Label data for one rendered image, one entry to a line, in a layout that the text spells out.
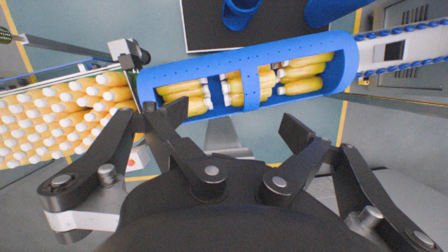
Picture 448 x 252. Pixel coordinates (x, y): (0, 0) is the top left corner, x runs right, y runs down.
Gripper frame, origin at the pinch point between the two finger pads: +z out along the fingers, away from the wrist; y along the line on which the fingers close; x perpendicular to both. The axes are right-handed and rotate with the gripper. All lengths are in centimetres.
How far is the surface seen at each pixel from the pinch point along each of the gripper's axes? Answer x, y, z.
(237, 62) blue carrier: 8.9, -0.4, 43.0
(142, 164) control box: -49, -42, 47
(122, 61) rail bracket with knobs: 2, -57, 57
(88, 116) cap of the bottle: -24, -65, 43
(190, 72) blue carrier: 2.5, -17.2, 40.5
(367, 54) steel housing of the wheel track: 28, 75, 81
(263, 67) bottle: 9, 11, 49
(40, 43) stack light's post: 5, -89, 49
